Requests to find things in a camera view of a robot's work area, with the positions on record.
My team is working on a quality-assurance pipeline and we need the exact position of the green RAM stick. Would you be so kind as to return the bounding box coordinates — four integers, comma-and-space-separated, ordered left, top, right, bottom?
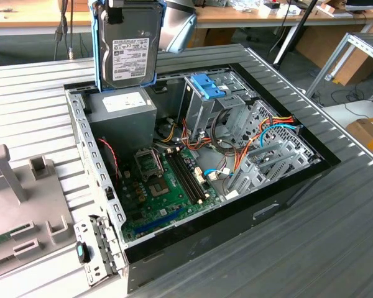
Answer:
0, 226, 30, 249

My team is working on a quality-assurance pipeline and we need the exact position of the silver disk bay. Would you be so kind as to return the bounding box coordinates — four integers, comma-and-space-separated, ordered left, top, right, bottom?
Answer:
225, 99, 323, 201

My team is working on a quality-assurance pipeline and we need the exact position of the black open PC case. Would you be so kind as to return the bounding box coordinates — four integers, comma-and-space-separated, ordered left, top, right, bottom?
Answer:
63, 63, 342, 294

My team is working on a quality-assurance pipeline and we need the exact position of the CPU socket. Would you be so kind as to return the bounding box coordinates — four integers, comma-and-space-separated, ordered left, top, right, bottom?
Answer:
146, 175, 171, 200

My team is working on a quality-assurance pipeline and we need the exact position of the metal socket cover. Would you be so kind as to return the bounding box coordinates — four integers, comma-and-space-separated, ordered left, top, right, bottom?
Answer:
133, 148, 163, 181

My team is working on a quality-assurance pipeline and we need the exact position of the multicolour power wire bundle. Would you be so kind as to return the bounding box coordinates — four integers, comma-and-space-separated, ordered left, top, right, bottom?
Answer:
180, 117, 237, 156

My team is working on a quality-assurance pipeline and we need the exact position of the grey parts rack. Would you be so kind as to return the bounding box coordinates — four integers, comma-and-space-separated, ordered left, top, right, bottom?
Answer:
0, 144, 76, 271

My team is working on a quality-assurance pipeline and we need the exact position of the yellow black wire bundle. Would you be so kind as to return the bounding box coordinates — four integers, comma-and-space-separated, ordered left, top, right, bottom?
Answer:
155, 117, 177, 143

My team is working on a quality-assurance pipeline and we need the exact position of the black monitor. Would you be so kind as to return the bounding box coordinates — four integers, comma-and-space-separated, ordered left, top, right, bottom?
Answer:
344, 0, 373, 14

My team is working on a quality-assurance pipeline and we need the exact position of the black tool with blue ring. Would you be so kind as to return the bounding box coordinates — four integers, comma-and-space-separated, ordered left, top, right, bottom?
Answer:
75, 241, 93, 264

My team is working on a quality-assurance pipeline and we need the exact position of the brown cardboard box yellow tape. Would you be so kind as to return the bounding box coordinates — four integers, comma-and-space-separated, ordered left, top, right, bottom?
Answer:
344, 116, 373, 162

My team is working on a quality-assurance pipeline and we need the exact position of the hard disk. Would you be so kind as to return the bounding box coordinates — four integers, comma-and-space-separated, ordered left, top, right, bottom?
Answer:
87, 0, 167, 93

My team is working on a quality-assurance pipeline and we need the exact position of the thick black cable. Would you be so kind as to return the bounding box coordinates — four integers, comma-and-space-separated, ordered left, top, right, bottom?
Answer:
210, 107, 237, 151

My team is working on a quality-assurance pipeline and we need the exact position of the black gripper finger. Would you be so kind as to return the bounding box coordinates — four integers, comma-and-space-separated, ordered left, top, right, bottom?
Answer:
106, 6, 126, 25

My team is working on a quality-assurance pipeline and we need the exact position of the black RAM slot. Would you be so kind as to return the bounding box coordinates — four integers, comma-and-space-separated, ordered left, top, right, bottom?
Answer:
173, 148, 210, 201
166, 151, 200, 204

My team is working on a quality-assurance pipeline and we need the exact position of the black stand pole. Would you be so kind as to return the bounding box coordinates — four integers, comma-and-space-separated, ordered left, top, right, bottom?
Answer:
272, 0, 318, 66

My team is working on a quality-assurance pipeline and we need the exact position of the blue expansion slot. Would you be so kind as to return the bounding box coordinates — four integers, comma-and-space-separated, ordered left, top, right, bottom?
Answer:
133, 207, 184, 235

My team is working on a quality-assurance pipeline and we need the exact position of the silver drive cage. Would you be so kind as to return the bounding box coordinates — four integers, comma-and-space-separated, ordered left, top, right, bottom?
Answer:
177, 73, 256, 141

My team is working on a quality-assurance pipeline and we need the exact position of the brown box under desk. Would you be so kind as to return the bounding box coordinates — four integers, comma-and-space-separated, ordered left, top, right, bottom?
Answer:
195, 27, 237, 48

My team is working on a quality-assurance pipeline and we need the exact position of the red black twisted wire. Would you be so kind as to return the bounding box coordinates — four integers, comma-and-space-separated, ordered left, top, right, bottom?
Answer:
97, 138, 121, 187

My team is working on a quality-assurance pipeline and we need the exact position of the white low table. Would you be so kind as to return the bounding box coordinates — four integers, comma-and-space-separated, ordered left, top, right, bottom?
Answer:
323, 101, 373, 133

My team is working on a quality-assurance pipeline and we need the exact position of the light blue data wire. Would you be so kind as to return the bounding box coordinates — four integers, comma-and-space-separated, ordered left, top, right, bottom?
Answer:
204, 167, 234, 181
259, 123, 303, 149

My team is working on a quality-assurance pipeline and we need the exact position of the aluminium frame rack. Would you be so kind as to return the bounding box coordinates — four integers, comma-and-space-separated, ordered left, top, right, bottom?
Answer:
306, 32, 373, 103

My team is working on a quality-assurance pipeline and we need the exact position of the silver slot cover bracket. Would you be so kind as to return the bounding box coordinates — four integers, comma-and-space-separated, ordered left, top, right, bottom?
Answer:
73, 214, 127, 287

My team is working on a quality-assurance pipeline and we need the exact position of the green motherboard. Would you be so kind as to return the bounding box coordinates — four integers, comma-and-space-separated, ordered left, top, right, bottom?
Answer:
119, 145, 223, 245

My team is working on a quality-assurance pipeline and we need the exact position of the wooden block stand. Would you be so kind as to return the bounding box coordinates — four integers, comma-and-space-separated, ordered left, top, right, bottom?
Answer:
316, 0, 352, 18

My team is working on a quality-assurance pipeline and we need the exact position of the orange yellow red power wire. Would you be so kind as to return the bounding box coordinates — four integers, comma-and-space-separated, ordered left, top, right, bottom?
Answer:
233, 114, 296, 174

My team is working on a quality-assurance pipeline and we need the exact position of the blue plastic drive latch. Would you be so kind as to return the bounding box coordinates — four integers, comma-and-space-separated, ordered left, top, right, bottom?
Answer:
188, 73, 229, 101

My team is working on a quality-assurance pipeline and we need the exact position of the light wooden desk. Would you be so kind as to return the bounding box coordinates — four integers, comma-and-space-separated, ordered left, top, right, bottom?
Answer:
0, 0, 94, 37
195, 0, 373, 32

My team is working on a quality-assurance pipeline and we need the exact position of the small brown box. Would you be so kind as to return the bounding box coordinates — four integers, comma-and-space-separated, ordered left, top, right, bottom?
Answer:
57, 0, 91, 12

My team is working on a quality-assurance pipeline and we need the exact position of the grey power supply unit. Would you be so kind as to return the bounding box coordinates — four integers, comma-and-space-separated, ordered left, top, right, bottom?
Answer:
85, 88, 158, 162

